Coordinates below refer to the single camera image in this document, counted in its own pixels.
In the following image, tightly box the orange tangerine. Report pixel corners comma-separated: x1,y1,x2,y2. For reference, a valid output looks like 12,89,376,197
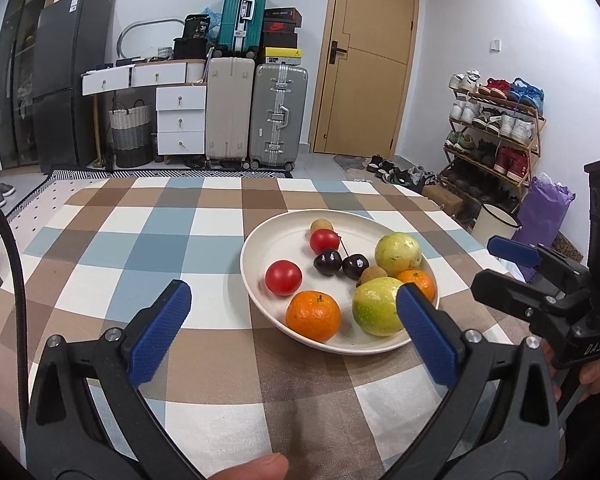
285,290,341,342
396,269,437,304

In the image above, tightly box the green passion fruit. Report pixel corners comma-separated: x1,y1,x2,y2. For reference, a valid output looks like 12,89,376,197
375,232,422,276

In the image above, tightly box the yellow-green passion fruit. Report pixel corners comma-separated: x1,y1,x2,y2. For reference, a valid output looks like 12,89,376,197
352,276,404,337

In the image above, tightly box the brown longan large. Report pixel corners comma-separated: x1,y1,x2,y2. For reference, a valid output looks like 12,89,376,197
356,266,388,286

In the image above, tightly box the dark cherry with stem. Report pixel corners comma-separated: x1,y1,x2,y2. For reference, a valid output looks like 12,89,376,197
340,240,370,281

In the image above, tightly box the red cherry tomato back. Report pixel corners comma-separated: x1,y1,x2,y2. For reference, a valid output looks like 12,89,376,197
310,229,340,255

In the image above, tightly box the red cherry tomato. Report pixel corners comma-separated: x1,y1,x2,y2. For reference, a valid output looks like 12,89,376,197
310,229,340,255
264,260,302,297

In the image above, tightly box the brown longan small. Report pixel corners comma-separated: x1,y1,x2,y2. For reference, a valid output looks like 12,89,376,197
310,218,334,233

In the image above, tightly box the red cherry tomato front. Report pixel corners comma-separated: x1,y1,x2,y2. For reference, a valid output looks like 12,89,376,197
264,260,302,297

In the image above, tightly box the person's right hand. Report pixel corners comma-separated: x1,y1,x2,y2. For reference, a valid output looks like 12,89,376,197
542,340,600,401

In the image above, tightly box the person's left hand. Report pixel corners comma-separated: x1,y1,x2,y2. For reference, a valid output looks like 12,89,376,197
209,453,289,480

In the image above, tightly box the purple bag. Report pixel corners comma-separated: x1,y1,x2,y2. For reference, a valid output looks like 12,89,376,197
510,172,578,283

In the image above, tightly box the cream bucket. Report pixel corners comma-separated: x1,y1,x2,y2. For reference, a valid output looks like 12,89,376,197
471,203,521,246

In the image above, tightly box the shoe rack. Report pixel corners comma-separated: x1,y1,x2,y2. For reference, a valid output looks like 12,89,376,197
439,70,545,219

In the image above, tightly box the checkered tablecloth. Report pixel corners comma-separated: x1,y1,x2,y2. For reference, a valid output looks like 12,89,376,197
0,174,531,480

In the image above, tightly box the cream oval plate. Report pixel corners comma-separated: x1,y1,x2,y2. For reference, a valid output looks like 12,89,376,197
240,210,440,356

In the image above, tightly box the wooden door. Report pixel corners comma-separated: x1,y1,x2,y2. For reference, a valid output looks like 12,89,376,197
310,0,419,158

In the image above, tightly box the silver suitcase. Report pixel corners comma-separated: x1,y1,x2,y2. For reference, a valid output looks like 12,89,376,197
248,63,309,171

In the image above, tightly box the woven laundry basket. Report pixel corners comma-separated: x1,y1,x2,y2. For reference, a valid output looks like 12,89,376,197
108,99,152,169

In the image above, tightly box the yellow shoe box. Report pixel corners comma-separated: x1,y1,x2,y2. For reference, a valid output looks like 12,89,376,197
264,47,302,66

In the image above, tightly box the beige suitcase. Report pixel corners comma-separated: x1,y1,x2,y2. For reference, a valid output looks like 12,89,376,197
206,58,256,167

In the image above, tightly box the black shoe boxes stack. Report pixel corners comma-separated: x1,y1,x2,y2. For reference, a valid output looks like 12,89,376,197
261,6,302,49

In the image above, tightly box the black glass cabinet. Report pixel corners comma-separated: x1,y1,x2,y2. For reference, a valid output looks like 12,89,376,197
0,0,45,169

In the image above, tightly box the white drawer desk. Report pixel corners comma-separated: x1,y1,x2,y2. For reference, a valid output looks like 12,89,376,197
82,60,207,156

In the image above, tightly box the teal suitcase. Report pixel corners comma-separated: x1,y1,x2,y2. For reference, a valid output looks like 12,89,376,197
215,0,266,58

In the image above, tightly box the black refrigerator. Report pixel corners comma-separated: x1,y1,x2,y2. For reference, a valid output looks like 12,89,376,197
32,0,111,174

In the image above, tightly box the black cable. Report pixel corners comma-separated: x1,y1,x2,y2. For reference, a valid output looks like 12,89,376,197
0,185,30,430

